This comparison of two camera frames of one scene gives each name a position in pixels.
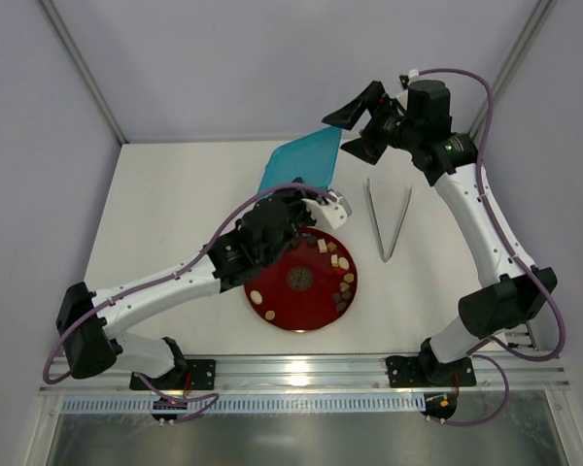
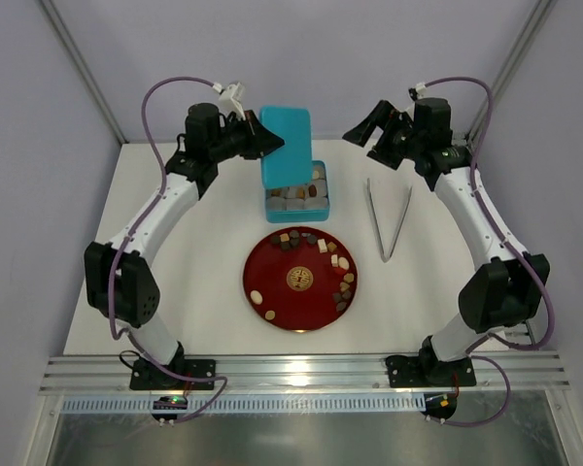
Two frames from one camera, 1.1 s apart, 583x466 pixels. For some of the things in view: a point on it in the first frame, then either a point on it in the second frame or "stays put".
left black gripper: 296,206 to 248,136
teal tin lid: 311,157 to 291,165
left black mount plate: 188,375 stays put
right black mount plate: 415,371 stays put
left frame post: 84,65 stays put
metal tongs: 387,257 stays put
